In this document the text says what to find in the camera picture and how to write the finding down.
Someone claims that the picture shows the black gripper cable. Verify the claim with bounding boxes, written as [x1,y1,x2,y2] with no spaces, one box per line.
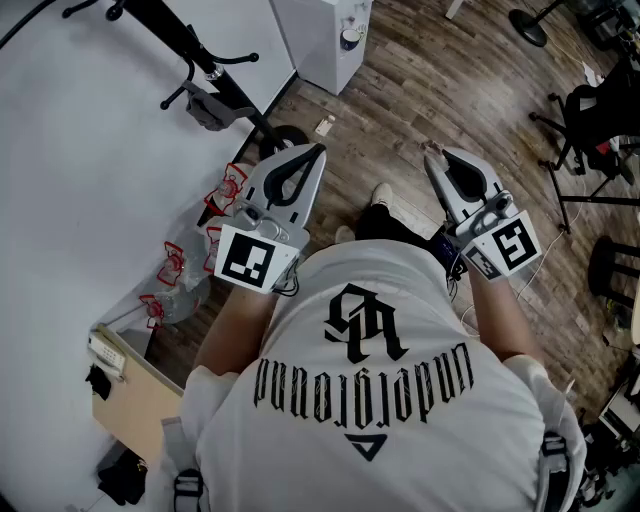
[439,227,471,304]
[273,259,302,300]

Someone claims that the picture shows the white printed T-shirt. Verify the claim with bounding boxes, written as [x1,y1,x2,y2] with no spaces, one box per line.
[144,239,589,512]

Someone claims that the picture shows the beige wooden cabinet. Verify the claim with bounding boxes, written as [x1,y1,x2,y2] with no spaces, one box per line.
[91,323,185,466]

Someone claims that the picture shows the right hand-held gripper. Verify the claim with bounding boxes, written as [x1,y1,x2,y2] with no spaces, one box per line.
[424,148,544,284]

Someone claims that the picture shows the black round stand base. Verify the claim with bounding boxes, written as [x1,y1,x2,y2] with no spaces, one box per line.
[508,0,566,49]

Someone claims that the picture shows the white cabinet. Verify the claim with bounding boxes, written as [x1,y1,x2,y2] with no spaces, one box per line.
[272,0,374,96]

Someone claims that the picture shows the person's right white shoe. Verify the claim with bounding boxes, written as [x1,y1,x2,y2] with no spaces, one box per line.
[370,182,395,209]

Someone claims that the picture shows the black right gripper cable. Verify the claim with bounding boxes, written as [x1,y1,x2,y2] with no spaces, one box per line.
[439,227,471,304]

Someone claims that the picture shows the grey shoulder strap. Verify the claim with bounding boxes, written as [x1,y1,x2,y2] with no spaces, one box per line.
[537,429,574,512]
[159,414,206,512]

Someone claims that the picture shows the white telephone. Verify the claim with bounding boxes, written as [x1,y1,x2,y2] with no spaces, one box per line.
[87,327,127,381]

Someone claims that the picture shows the person's right forearm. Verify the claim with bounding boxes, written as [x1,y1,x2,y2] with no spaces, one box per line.
[467,272,546,364]

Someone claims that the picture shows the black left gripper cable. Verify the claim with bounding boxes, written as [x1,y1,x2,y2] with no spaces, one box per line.
[273,259,302,300]

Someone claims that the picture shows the black coat rack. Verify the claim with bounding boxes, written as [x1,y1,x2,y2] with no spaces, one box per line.
[62,0,311,161]

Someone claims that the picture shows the small black cloth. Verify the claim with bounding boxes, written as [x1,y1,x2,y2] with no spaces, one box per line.
[84,364,112,401]

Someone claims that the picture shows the person's left forearm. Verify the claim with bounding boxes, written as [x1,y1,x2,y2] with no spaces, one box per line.
[192,284,281,376]

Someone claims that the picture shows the black trousers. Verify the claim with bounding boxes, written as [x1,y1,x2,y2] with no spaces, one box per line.
[353,203,449,251]

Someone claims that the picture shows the white equipment box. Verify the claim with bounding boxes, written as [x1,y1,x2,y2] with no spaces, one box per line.
[597,394,640,441]

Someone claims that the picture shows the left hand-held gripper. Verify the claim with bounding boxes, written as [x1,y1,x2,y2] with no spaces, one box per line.
[213,143,328,294]

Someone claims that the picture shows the black stool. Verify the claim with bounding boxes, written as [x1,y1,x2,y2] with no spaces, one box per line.
[587,234,640,311]

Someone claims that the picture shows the black tripod stand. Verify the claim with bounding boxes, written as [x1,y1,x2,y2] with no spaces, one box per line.
[537,158,640,235]
[529,54,640,176]

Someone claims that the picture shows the black bag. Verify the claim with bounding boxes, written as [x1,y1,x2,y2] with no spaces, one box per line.
[97,447,150,507]

